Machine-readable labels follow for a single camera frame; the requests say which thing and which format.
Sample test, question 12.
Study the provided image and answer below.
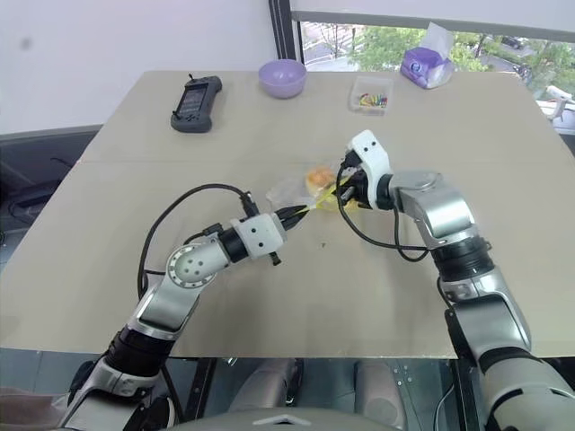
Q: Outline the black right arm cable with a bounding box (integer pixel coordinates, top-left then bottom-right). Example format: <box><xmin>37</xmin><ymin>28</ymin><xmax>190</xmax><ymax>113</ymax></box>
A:
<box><xmin>336</xmin><ymin>196</ymin><xmax>436</xmax><ymax>263</ymax></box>

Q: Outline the grey robot torso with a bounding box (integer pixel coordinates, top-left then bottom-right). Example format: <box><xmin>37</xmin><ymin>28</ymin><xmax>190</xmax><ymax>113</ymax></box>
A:
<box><xmin>169</xmin><ymin>405</ymin><xmax>406</xmax><ymax>431</ymax></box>

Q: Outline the round golden melon bread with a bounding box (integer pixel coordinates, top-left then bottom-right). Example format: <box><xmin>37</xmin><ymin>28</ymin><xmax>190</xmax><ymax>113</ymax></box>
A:
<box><xmin>305</xmin><ymin>165</ymin><xmax>335</xmax><ymax>190</ymax></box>

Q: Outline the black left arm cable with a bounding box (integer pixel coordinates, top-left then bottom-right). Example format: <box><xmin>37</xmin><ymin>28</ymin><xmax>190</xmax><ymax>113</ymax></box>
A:
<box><xmin>136</xmin><ymin>183</ymin><xmax>261</xmax><ymax>307</ymax></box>

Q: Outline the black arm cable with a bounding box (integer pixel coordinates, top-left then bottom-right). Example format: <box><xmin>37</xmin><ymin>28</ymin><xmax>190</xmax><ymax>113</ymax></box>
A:
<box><xmin>336</xmin><ymin>196</ymin><xmax>436</xmax><ymax>263</ymax></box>
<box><xmin>136</xmin><ymin>183</ymin><xmax>261</xmax><ymax>307</ymax></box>

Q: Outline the purple bowl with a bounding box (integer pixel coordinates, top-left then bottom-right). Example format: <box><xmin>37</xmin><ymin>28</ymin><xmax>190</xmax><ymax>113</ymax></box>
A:
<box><xmin>257</xmin><ymin>58</ymin><xmax>308</xmax><ymax>101</ymax></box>

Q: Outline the pinkish beige cloth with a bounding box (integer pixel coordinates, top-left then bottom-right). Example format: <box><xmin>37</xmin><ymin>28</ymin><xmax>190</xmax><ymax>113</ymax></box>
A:
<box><xmin>0</xmin><ymin>386</ymin><xmax>66</xmax><ymax>431</ymax></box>

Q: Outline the white floor cable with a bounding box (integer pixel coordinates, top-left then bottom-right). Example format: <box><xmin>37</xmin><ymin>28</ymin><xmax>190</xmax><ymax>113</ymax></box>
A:
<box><xmin>434</xmin><ymin>380</ymin><xmax>458</xmax><ymax>428</ymax></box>

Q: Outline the black sneaker white sole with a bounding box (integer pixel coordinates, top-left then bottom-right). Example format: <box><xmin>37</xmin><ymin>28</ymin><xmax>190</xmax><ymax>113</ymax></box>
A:
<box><xmin>151</xmin><ymin>393</ymin><xmax>177</xmax><ymax>428</ymax></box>
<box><xmin>68</xmin><ymin>357</ymin><xmax>99</xmax><ymax>397</ymax></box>

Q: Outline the purple tissue pack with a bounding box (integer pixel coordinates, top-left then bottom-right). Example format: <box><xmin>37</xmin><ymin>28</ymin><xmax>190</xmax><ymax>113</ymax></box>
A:
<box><xmin>400</xmin><ymin>21</ymin><xmax>456</xmax><ymax>92</ymax></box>

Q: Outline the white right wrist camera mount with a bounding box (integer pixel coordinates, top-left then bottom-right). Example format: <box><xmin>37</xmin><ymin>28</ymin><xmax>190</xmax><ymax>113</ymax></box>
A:
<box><xmin>347</xmin><ymin>130</ymin><xmax>395</xmax><ymax>211</ymax></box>

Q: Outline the dark grey handheld controller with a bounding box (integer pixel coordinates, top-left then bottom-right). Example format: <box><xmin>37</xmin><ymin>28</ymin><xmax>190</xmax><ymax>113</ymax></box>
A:
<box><xmin>169</xmin><ymin>72</ymin><xmax>224</xmax><ymax>135</ymax></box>

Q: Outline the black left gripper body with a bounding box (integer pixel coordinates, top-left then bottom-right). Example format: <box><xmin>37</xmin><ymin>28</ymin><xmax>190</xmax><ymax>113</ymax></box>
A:
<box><xmin>268</xmin><ymin>208</ymin><xmax>300</xmax><ymax>268</ymax></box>

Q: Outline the black window frame post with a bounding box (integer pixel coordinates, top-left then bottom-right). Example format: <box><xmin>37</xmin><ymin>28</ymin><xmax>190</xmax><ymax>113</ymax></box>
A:
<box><xmin>268</xmin><ymin>0</ymin><xmax>302</xmax><ymax>65</ymax></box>

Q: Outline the grey rounded robot leg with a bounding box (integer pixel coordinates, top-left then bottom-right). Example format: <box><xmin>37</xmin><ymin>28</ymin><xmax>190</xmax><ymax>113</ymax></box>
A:
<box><xmin>227</xmin><ymin>356</ymin><xmax>307</xmax><ymax>413</ymax></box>
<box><xmin>356</xmin><ymin>357</ymin><xmax>404</xmax><ymax>417</ymax></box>

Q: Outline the clear zip bag yellow seal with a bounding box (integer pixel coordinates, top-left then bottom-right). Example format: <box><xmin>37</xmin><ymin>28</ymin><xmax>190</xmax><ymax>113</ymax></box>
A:
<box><xmin>265</xmin><ymin>156</ymin><xmax>361</xmax><ymax>215</ymax></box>

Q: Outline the dark grey sofa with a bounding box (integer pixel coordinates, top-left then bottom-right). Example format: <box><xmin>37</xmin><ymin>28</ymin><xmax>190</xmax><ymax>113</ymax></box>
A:
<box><xmin>0</xmin><ymin>122</ymin><xmax>105</xmax><ymax>242</ymax></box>

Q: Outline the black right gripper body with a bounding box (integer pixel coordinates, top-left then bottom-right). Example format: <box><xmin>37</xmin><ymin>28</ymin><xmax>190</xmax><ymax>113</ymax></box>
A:
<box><xmin>337</xmin><ymin>150</ymin><xmax>373</xmax><ymax>211</ymax></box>

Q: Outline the white device outside window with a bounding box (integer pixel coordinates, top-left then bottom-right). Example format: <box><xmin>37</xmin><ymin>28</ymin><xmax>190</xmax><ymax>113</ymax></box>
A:
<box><xmin>540</xmin><ymin>84</ymin><xmax>575</xmax><ymax>128</ymax></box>

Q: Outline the clear box of coloured clips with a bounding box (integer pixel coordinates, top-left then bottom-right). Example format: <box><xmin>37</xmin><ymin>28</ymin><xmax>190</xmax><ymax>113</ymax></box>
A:
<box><xmin>348</xmin><ymin>75</ymin><xmax>395</xmax><ymax>118</ymax></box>

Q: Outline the grey roller blind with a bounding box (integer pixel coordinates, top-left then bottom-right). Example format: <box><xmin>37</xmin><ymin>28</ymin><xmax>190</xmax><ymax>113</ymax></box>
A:
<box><xmin>289</xmin><ymin>0</ymin><xmax>575</xmax><ymax>35</ymax></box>

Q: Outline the black table leg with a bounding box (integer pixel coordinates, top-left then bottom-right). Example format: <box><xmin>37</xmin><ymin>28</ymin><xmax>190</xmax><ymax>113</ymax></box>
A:
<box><xmin>450</xmin><ymin>357</ymin><xmax>478</xmax><ymax>431</ymax></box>
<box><xmin>182</xmin><ymin>356</ymin><xmax>220</xmax><ymax>419</ymax></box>

